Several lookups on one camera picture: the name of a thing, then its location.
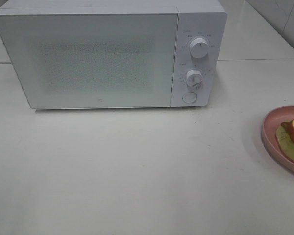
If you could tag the round white door release button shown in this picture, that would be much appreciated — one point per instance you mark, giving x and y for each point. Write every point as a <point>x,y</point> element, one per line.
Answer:
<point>189,97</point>

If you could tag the white microwave door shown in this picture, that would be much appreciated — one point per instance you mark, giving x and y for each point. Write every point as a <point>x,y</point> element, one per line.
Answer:
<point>92,61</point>

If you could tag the upper white microwave knob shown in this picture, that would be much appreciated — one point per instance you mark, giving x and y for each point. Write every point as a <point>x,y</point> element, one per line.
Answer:
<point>199,47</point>

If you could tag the white microwave knob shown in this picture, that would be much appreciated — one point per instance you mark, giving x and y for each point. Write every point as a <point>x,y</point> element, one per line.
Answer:
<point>194,78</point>
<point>199,47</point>

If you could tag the lower white microwave knob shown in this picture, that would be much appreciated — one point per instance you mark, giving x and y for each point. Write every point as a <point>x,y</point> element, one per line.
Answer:
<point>194,78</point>

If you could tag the pink plate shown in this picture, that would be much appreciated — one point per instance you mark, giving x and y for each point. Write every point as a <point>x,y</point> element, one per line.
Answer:
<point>269,125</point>

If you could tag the white microwave oven body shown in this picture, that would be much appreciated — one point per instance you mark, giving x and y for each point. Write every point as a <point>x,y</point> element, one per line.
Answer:
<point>196,18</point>

